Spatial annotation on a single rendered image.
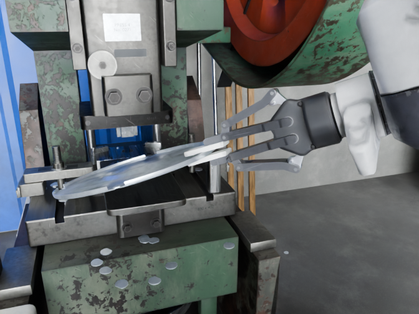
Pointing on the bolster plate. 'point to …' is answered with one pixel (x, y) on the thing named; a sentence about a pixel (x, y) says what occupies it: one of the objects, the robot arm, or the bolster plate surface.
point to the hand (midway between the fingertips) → (207, 152)
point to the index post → (213, 178)
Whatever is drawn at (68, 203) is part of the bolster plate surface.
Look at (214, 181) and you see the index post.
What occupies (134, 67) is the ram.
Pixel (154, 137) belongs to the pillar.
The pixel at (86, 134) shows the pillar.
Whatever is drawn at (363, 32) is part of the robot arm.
